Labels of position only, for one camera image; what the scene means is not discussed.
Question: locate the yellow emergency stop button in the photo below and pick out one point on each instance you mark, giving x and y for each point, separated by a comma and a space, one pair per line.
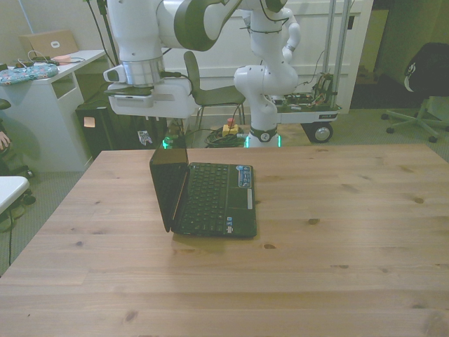
230, 129

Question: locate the black tripod stand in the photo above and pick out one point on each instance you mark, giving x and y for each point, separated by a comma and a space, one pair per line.
105, 35

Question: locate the white rounded seat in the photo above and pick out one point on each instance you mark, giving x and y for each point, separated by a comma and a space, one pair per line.
10, 189

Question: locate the large cardboard box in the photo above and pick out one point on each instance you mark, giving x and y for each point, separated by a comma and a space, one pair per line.
45, 44

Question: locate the black office chair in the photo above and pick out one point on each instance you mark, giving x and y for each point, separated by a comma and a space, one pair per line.
428, 70

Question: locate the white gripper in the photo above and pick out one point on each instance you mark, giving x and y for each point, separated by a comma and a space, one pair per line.
175, 102

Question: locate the floral patterned cushion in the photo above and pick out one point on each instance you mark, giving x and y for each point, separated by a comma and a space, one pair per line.
24, 73

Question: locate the white wheeled cart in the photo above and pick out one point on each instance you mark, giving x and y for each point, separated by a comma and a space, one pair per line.
308, 116

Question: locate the patterned work glove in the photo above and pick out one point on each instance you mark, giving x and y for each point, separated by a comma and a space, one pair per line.
145, 137

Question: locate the pale sticky note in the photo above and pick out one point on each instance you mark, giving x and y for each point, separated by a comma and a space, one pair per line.
89, 122

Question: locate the black shell chair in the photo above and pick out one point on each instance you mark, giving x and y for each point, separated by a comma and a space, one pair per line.
210, 94

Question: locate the black computer tower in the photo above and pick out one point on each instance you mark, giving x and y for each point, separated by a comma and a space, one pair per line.
94, 144

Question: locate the white desk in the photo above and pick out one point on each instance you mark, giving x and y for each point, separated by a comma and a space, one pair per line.
38, 116

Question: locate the black Asus laptop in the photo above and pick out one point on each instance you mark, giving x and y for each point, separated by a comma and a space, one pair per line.
210, 196

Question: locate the pink small item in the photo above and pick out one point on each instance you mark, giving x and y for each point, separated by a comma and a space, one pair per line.
62, 58

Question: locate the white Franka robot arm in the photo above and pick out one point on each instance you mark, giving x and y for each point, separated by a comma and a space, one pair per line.
263, 80

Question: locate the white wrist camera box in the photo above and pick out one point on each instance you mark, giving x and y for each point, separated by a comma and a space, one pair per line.
137, 101

